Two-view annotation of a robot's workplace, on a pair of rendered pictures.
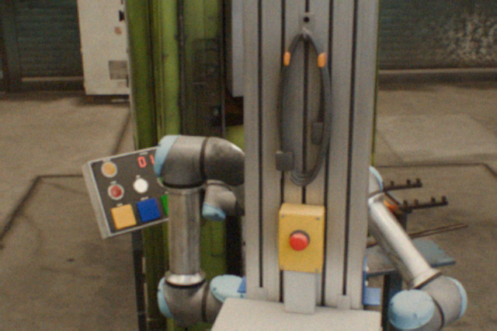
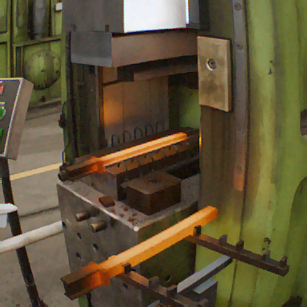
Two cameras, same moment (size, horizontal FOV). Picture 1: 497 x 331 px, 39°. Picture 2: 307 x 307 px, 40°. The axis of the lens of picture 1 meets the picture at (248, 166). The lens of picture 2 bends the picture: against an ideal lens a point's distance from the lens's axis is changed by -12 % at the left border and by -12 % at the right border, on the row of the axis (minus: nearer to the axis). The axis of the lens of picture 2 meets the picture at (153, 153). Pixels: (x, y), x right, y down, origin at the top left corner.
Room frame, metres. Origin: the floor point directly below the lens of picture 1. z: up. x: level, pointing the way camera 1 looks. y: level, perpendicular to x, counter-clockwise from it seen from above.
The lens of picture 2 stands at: (2.21, -1.21, 1.47)
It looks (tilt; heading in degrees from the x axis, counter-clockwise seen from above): 21 degrees down; 59
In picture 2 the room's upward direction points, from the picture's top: 1 degrees counter-clockwise
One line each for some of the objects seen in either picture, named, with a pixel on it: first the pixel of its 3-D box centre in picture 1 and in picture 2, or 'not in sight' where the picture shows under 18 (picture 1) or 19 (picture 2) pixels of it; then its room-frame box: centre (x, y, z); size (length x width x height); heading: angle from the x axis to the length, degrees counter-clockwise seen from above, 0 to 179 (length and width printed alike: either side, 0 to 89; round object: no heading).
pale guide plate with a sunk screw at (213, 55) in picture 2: not in sight; (214, 72); (2.87, -0.37, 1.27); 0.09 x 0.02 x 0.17; 101
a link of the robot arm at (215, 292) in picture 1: (229, 303); not in sight; (1.76, 0.06, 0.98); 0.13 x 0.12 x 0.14; 77
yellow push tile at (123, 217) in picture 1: (123, 217); not in sight; (2.33, 0.45, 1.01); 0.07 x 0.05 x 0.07; 126
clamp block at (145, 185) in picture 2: not in sight; (154, 193); (2.77, -0.25, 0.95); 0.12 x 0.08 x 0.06; 11
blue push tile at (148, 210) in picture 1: (147, 210); not in sight; (2.39, 0.37, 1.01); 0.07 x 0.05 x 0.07; 126
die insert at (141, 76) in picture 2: not in sight; (165, 62); (2.93, -0.07, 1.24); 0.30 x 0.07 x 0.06; 11
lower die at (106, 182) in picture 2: not in sight; (152, 156); (2.89, -0.05, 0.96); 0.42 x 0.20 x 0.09; 11
